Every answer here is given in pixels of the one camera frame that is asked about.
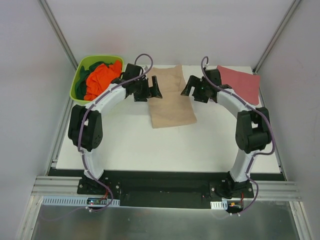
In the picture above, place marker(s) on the orange t shirt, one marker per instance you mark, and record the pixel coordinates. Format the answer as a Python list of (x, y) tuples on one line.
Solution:
[(100, 77)]

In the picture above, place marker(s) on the right white cable duct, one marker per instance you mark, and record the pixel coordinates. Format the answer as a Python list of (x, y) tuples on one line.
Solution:
[(219, 205)]

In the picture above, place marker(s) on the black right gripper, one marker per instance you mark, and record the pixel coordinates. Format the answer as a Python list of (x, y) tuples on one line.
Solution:
[(196, 89)]

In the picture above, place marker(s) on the green plastic basket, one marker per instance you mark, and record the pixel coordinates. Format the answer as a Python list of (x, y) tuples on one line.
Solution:
[(86, 62)]

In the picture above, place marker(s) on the left white cable duct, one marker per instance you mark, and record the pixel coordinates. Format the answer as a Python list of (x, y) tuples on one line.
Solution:
[(79, 201)]

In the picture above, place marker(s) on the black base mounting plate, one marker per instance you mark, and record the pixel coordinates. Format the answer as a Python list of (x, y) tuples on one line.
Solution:
[(158, 189)]

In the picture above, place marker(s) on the dark green t shirt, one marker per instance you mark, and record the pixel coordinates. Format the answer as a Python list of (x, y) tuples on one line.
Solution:
[(81, 85)]

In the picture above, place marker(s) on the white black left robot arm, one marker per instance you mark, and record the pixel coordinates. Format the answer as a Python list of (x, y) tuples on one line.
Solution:
[(86, 121)]

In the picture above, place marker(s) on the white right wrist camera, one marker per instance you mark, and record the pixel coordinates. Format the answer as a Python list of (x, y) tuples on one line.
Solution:
[(206, 66)]

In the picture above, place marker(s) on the white cable duct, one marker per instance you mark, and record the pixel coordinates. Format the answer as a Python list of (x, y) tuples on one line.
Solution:
[(79, 201), (219, 205)]

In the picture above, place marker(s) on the aluminium corner post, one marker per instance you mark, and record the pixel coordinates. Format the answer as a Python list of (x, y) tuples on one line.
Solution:
[(293, 7), (57, 31)]

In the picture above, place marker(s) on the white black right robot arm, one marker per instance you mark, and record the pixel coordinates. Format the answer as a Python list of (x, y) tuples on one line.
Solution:
[(252, 131)]

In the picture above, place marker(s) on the aluminium front frame rail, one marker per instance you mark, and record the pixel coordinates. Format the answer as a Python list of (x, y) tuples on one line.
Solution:
[(67, 186)]

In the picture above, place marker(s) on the right aluminium corner post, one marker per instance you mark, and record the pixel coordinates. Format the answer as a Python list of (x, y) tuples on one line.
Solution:
[(293, 7)]

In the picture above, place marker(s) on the folded red t shirt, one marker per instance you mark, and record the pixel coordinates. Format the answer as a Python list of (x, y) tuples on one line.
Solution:
[(244, 84)]

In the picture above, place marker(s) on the left aluminium corner post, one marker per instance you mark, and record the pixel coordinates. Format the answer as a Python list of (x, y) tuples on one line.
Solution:
[(57, 31)]

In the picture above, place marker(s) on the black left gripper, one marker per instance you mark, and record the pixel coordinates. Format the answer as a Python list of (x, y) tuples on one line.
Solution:
[(147, 88)]

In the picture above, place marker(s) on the beige t shirt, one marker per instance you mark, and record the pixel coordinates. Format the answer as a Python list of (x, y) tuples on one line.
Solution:
[(173, 109)]

